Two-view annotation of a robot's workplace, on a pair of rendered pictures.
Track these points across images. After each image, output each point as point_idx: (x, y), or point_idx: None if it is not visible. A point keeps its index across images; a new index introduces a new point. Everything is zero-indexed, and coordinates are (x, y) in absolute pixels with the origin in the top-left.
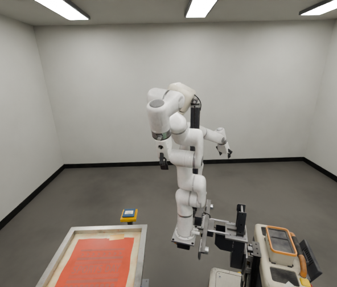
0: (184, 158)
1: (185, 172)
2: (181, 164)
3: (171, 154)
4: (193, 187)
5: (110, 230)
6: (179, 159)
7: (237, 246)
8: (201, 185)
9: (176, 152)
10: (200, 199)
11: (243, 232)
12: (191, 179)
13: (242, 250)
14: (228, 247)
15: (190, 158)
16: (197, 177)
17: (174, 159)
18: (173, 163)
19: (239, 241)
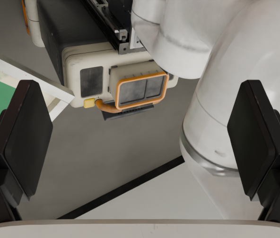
0: (225, 123)
1: (207, 38)
2: (202, 83)
3: None
4: (163, 39)
5: None
6: (228, 93)
7: (128, 21)
8: (166, 69)
9: None
10: (139, 37)
11: (144, 46)
12: (189, 40)
13: (125, 28)
14: (127, 1)
15: (212, 152)
16: (194, 62)
17: (239, 63)
18: (224, 34)
19: (129, 33)
